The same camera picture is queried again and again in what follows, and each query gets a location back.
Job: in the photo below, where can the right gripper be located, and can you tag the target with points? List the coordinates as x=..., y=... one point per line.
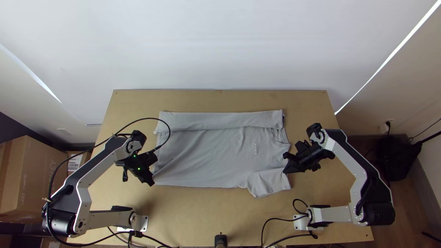
x=311, y=155

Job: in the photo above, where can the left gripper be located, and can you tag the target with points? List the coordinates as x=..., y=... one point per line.
x=143, y=174

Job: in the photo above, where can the grey t-shirt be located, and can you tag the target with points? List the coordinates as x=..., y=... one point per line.
x=213, y=155

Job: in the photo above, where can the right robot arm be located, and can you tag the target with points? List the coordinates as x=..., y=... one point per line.
x=344, y=151

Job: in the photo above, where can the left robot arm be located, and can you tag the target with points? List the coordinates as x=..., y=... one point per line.
x=100, y=155

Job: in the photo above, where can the small cardboard box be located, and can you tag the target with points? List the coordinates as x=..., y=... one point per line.
x=77, y=162

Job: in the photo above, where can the black bag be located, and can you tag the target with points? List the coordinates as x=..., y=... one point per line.
x=396, y=158

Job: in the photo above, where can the large cardboard box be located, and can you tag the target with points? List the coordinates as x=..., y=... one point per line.
x=27, y=172

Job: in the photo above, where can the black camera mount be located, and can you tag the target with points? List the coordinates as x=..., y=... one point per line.
x=220, y=241

